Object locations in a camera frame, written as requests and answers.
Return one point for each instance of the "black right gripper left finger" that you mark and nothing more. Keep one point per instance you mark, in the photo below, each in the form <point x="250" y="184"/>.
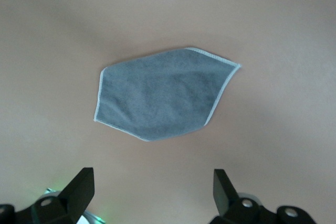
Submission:
<point x="80" y="192"/>

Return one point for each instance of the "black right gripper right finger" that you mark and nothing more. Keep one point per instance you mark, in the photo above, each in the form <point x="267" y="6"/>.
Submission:
<point x="223" y="192"/>

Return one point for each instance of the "grey microfibre towel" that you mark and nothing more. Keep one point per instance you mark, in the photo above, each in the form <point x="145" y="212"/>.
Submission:
<point x="162" y="95"/>

